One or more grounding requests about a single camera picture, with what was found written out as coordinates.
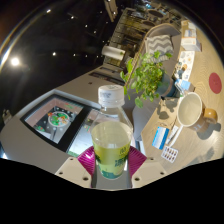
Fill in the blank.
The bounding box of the group of round-backed chairs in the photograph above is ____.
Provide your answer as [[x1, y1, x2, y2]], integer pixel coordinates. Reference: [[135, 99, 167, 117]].
[[143, 4, 181, 24]]

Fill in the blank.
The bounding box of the group of ceiling spot lights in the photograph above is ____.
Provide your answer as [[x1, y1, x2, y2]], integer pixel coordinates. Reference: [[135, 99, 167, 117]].
[[9, 8, 101, 68]]

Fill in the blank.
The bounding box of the tan ceramic mug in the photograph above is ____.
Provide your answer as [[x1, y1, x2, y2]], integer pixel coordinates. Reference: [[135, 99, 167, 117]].
[[175, 91, 219, 133]]

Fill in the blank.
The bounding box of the blue white card packet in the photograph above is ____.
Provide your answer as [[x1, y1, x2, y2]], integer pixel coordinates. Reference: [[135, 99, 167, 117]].
[[151, 125, 170, 151]]

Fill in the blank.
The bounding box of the white paper sachet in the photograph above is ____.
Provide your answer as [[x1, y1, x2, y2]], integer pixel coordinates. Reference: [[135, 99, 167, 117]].
[[165, 123, 185, 147]]

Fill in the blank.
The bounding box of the clear green-labelled drink bottle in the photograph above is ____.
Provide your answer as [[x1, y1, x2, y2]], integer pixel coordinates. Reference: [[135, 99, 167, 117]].
[[89, 84, 134, 181]]

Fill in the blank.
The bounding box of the green potted plant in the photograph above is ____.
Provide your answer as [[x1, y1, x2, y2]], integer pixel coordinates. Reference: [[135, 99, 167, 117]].
[[119, 50, 176, 109]]

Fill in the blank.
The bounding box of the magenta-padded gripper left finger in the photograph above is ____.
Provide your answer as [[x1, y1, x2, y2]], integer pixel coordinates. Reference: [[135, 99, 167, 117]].
[[54, 145, 98, 189]]

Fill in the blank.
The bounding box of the window with festive stickers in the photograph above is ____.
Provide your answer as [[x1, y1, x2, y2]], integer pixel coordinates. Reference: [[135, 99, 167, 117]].
[[19, 94, 101, 158]]

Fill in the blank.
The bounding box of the flat round red coaster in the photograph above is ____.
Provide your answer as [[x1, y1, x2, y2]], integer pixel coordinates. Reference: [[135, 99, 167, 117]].
[[208, 72, 223, 95]]

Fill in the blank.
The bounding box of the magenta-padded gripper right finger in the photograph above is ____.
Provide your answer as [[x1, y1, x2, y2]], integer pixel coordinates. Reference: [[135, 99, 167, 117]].
[[127, 145, 168, 189]]

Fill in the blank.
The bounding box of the small white blue box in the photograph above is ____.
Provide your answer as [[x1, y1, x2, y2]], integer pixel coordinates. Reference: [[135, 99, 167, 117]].
[[181, 20, 198, 38]]

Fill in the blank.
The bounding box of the white orange cardboard box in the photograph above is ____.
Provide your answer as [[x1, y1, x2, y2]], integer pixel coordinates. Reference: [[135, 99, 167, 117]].
[[180, 37, 203, 53]]

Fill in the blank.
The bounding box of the pill blister pack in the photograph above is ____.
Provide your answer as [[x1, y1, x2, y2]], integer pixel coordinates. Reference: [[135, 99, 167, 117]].
[[160, 145, 180, 164]]

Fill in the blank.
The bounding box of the small blue white carton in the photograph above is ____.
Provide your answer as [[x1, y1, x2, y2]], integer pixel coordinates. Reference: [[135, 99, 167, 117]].
[[174, 78, 196, 93]]

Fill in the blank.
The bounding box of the white round pillar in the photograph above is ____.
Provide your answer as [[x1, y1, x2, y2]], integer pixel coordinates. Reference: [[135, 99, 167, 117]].
[[101, 44, 127, 62]]

